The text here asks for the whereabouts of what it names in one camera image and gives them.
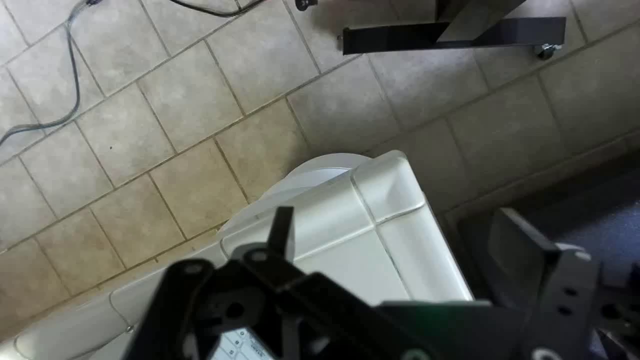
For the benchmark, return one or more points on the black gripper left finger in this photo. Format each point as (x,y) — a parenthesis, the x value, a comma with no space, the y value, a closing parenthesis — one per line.
(221,307)

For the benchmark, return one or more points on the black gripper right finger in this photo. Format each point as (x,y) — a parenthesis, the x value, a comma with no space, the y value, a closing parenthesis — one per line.
(547,280)

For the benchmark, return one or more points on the small caster wheel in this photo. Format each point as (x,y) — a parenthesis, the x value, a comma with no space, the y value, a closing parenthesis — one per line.
(547,50)

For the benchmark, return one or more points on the black metal stand base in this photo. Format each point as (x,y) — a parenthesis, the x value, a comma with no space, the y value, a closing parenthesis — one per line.
(401,37)

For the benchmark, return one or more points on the white round pedestal table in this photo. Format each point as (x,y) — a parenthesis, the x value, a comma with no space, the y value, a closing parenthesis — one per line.
(372,220)

